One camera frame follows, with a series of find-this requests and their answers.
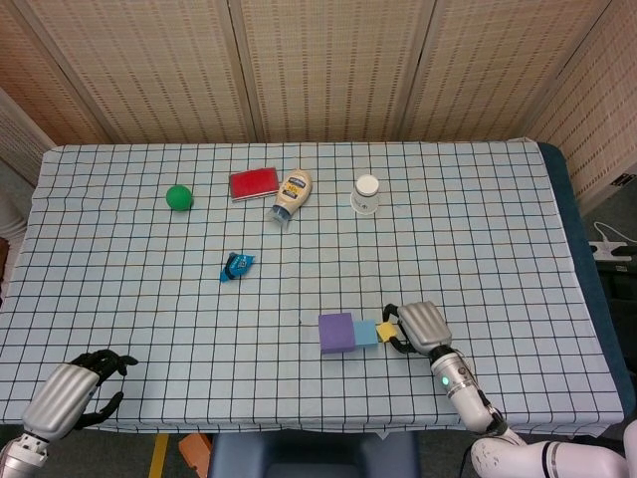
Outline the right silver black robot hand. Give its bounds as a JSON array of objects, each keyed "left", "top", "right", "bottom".
[{"left": 381, "top": 301, "right": 453, "bottom": 358}]

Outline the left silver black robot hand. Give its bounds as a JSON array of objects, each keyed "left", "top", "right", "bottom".
[{"left": 22, "top": 349, "right": 139, "bottom": 442}]

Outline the light blue foam cube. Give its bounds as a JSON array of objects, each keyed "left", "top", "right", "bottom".
[{"left": 352, "top": 320, "right": 380, "bottom": 352}]

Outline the large purple foam cube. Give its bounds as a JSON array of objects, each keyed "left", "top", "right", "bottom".
[{"left": 318, "top": 312, "right": 357, "bottom": 357}]

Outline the light blue checkered tablecloth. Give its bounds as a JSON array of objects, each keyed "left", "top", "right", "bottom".
[{"left": 0, "top": 140, "right": 626, "bottom": 433}]

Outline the upturned white paper cup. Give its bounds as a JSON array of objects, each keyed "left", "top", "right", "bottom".
[{"left": 350, "top": 173, "right": 380, "bottom": 216}]

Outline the orange object on floor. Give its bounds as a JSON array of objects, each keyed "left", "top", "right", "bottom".
[{"left": 178, "top": 431, "right": 212, "bottom": 473}]

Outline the dark blue seat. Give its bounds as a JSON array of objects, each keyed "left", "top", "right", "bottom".
[{"left": 207, "top": 430, "right": 420, "bottom": 478}]

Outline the dark blue padded table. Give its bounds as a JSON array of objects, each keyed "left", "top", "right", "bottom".
[{"left": 537, "top": 141, "right": 637, "bottom": 405}]

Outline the mayonnaise squeeze bottle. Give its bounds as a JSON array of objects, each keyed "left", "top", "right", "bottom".
[{"left": 267, "top": 169, "right": 315, "bottom": 229}]

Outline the blue snack wrapper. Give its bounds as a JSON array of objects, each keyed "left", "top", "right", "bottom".
[{"left": 219, "top": 251, "right": 257, "bottom": 285}]

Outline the black equipment beside table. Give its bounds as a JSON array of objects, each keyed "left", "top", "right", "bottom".
[{"left": 594, "top": 258, "right": 637, "bottom": 323}]

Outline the white power strip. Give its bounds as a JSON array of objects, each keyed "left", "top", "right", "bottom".
[{"left": 589, "top": 240, "right": 637, "bottom": 261}]

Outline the red flat box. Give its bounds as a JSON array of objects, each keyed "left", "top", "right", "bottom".
[{"left": 228, "top": 167, "right": 280, "bottom": 203}]

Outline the green ball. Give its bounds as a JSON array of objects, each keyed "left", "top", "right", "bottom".
[{"left": 165, "top": 184, "right": 194, "bottom": 212}]

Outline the beige woven folding screen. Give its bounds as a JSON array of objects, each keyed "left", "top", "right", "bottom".
[{"left": 0, "top": 0, "right": 637, "bottom": 213}]

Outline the white power cable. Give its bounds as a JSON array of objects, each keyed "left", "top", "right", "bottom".
[{"left": 594, "top": 222, "right": 629, "bottom": 244}]

